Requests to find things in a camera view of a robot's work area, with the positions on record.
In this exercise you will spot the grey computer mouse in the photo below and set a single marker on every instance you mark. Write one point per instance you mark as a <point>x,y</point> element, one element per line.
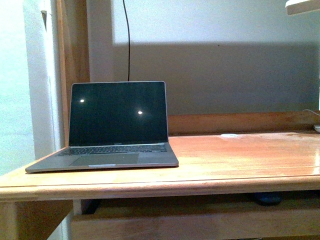
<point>267,198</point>

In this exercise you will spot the grey open laptop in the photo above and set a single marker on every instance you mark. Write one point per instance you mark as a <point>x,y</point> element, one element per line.
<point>114,125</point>

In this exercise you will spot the wooden desk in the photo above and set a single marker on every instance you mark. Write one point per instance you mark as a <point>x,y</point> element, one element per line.
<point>276,152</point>

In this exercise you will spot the white round desk grommet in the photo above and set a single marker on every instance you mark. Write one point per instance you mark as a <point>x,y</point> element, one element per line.
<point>229,135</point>

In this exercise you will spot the wooden keyboard drawer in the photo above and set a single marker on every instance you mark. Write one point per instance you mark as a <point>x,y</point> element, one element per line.
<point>204,217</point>

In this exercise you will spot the white lamp head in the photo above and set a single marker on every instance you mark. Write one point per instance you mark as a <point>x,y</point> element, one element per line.
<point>296,7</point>

